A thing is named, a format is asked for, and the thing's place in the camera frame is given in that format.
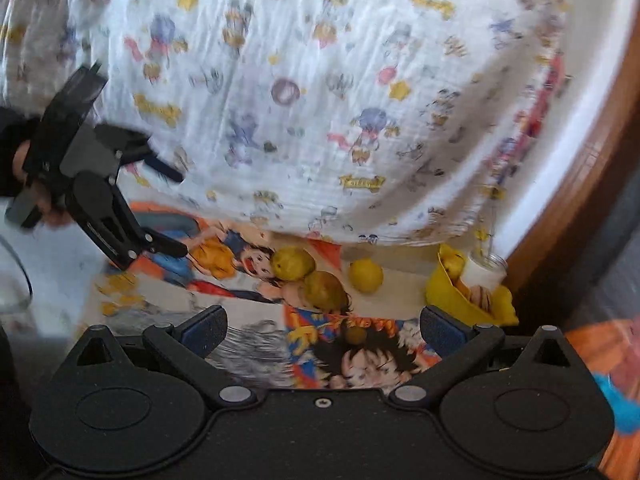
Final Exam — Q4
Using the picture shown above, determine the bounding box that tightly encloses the small brown round fruit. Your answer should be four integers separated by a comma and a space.
342, 323, 368, 346

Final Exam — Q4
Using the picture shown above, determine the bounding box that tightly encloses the white glass jar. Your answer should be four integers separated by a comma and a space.
460, 250, 508, 292

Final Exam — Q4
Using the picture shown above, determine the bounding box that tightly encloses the yellow plastic bowl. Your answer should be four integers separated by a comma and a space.
425, 244, 520, 326

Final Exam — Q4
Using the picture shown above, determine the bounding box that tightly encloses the painted lady poster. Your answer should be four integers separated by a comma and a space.
566, 318, 640, 480

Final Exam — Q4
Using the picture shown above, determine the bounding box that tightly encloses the green-yellow pear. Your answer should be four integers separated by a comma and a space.
271, 246, 317, 282

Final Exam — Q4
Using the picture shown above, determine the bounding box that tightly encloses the yellow fruit in bowl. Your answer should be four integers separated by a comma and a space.
440, 252, 465, 283

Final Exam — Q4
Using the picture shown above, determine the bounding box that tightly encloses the colourful anime poster mat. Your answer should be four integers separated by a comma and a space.
87, 203, 439, 391

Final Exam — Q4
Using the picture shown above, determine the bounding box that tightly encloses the white cartoon print cloth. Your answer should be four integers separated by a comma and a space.
0, 0, 591, 247

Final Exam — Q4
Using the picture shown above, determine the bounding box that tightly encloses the person's left hand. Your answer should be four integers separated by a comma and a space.
12, 141, 73, 228

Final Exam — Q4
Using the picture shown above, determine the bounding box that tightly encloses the yellow lemon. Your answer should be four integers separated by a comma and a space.
348, 258, 384, 294

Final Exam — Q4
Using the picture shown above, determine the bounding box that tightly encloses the brownish green pear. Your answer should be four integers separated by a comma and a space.
303, 271, 350, 313

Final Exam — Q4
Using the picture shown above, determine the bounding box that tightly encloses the dry flower twig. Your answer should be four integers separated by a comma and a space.
475, 188, 500, 259

